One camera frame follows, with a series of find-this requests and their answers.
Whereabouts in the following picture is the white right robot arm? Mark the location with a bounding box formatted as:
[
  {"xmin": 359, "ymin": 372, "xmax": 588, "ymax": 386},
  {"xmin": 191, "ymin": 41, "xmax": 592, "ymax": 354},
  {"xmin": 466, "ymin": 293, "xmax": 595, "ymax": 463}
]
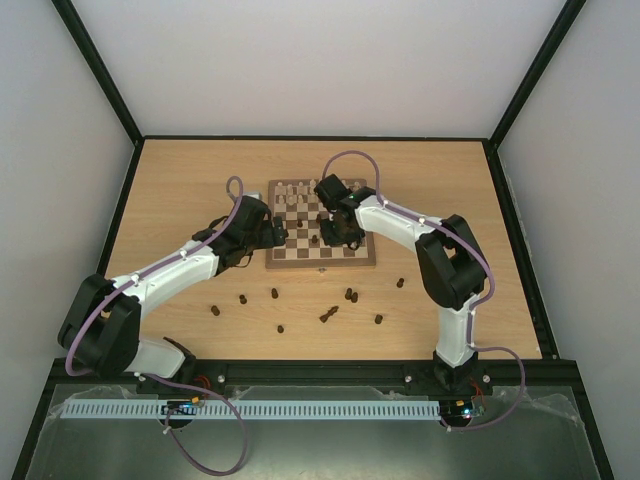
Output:
[{"xmin": 314, "ymin": 175, "xmax": 490, "ymax": 392}]

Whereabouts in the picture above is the dark fallen king piece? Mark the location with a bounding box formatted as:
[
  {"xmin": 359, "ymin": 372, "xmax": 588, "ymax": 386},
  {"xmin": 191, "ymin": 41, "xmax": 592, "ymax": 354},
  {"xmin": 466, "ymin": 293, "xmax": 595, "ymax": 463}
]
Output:
[{"xmin": 319, "ymin": 305, "xmax": 339, "ymax": 323}]

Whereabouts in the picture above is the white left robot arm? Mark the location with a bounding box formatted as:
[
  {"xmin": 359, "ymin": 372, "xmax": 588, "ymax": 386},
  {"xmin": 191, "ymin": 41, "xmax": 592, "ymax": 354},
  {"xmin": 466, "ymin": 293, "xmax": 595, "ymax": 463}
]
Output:
[{"xmin": 58, "ymin": 195, "xmax": 287, "ymax": 379}]

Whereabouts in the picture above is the grey slotted cable duct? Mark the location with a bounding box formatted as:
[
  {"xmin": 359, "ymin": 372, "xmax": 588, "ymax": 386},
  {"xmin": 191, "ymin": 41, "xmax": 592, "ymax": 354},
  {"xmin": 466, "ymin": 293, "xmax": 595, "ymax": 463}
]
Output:
[{"xmin": 60, "ymin": 399, "xmax": 441, "ymax": 421}]

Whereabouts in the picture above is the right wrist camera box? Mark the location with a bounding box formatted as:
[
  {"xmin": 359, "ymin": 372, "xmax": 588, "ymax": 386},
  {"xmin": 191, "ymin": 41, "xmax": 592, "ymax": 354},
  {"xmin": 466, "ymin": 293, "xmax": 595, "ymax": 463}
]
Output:
[{"xmin": 314, "ymin": 174, "xmax": 352, "ymax": 211}]

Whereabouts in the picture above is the wooden chess board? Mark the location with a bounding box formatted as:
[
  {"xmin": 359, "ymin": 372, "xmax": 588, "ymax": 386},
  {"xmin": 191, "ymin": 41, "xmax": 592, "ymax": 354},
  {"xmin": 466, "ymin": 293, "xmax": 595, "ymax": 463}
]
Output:
[{"xmin": 265, "ymin": 178, "xmax": 376, "ymax": 270}]

